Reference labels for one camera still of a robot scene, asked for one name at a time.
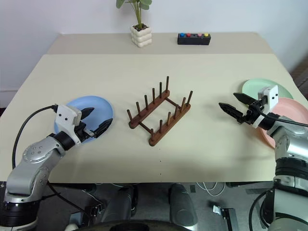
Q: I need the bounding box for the dark round base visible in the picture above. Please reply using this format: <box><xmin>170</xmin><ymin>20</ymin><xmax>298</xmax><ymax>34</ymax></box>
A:
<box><xmin>88</xmin><ymin>219</ymin><xmax>191</xmax><ymax>231</ymax></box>

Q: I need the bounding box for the white cable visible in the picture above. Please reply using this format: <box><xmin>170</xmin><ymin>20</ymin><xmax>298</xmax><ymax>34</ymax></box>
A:
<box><xmin>195</xmin><ymin>181</ymin><xmax>227</xmax><ymax>197</ymax></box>

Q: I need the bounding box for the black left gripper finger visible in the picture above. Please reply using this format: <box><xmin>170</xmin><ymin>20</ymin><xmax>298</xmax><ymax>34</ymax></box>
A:
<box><xmin>80</xmin><ymin>107</ymin><xmax>95</xmax><ymax>121</ymax></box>
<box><xmin>93</xmin><ymin>118</ymin><xmax>114</xmax><ymax>139</ymax></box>

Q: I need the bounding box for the black metal bracket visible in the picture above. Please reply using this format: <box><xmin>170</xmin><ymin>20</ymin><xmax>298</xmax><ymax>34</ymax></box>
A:
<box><xmin>212</xmin><ymin>204</ymin><xmax>236</xmax><ymax>231</ymax></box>

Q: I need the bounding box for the green plate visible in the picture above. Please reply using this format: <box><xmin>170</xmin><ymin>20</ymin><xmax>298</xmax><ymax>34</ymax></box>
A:
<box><xmin>241</xmin><ymin>78</ymin><xmax>295</xmax><ymax>101</ymax></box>

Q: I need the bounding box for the wooden dish rack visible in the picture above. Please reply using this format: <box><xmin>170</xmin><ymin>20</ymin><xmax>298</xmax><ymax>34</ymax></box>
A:
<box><xmin>127</xmin><ymin>76</ymin><xmax>194</xmax><ymax>147</ymax></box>

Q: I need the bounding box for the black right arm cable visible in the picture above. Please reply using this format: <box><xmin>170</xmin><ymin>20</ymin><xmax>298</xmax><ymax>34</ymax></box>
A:
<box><xmin>254</xmin><ymin>104</ymin><xmax>308</xmax><ymax>127</ymax></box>

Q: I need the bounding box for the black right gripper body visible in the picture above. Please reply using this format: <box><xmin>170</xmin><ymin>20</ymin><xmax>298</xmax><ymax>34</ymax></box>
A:
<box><xmin>242</xmin><ymin>95</ymin><xmax>269</xmax><ymax>126</ymax></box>

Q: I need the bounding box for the green plant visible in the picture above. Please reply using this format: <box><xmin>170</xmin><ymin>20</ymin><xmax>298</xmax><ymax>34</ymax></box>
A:
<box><xmin>116</xmin><ymin>0</ymin><xmax>153</xmax><ymax>31</ymax></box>

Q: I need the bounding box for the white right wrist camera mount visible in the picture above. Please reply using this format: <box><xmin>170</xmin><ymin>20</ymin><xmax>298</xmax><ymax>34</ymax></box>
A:
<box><xmin>253</xmin><ymin>84</ymin><xmax>280</xmax><ymax>128</ymax></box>

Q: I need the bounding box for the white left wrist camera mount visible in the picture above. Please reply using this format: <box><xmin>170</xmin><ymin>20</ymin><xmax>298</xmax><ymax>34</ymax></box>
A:
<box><xmin>55</xmin><ymin>104</ymin><xmax>83</xmax><ymax>145</ymax></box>

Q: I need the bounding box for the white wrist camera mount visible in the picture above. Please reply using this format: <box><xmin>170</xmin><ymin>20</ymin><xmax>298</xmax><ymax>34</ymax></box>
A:
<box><xmin>55</xmin><ymin>104</ymin><xmax>83</xmax><ymax>145</ymax></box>
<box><xmin>253</xmin><ymin>84</ymin><xmax>280</xmax><ymax>128</ymax></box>

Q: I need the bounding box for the white bubble plant pot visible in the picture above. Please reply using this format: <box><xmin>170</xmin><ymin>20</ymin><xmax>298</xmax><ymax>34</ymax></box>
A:
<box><xmin>130</xmin><ymin>23</ymin><xmax>153</xmax><ymax>49</ymax></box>

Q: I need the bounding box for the blue plate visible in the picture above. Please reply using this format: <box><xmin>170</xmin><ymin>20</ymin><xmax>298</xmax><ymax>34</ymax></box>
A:
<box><xmin>53</xmin><ymin>95</ymin><xmax>115</xmax><ymax>144</ymax></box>

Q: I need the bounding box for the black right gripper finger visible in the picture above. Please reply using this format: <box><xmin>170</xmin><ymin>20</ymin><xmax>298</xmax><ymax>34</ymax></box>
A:
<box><xmin>233</xmin><ymin>92</ymin><xmax>255</xmax><ymax>106</ymax></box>
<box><xmin>218</xmin><ymin>102</ymin><xmax>244</xmax><ymax>124</ymax></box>

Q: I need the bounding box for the black looped cable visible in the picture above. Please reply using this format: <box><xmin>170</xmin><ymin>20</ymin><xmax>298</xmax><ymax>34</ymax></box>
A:
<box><xmin>248</xmin><ymin>188</ymin><xmax>275</xmax><ymax>230</ymax></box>

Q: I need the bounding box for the black floor cable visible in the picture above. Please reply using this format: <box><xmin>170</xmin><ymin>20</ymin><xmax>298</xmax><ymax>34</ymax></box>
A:
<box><xmin>46</xmin><ymin>181</ymin><xmax>97</xmax><ymax>220</ymax></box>

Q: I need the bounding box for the black button box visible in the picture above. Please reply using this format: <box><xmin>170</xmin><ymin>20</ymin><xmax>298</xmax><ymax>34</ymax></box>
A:
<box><xmin>177</xmin><ymin>32</ymin><xmax>212</xmax><ymax>46</ymax></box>

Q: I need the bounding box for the pink red plate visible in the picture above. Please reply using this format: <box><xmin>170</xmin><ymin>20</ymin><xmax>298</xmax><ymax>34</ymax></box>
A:
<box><xmin>258</xmin><ymin>97</ymin><xmax>308</xmax><ymax>149</ymax></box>

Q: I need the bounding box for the dark rounded shape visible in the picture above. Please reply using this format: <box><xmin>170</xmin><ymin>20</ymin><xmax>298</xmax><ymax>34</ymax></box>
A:
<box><xmin>169</xmin><ymin>183</ymin><xmax>199</xmax><ymax>227</ymax></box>

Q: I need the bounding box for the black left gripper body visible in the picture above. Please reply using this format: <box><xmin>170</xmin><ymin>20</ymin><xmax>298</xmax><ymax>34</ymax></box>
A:
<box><xmin>74</xmin><ymin>121</ymin><xmax>96</xmax><ymax>143</ymax></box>

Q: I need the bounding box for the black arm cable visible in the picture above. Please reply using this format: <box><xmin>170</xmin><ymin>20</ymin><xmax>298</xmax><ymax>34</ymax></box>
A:
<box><xmin>12</xmin><ymin>104</ymin><xmax>59</xmax><ymax>169</ymax></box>
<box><xmin>254</xmin><ymin>104</ymin><xmax>308</xmax><ymax>127</ymax></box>

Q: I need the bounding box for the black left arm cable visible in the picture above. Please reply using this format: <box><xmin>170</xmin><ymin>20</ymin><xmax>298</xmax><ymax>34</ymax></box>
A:
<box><xmin>12</xmin><ymin>104</ymin><xmax>59</xmax><ymax>169</ymax></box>

